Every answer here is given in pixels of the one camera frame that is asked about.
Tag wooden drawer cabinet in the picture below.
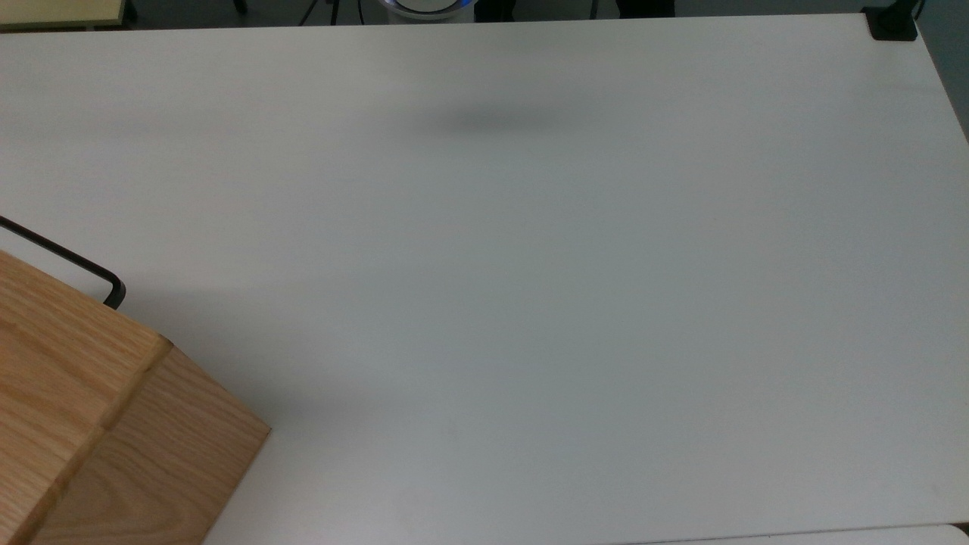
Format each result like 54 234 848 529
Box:
0 250 272 545

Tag black tripod legs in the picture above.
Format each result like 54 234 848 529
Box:
299 0 343 27

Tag black table clamp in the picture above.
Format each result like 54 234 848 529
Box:
863 0 921 42

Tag beige side table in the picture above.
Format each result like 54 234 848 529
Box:
0 0 126 31

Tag black metal drawer handle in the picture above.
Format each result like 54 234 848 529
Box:
0 216 126 310

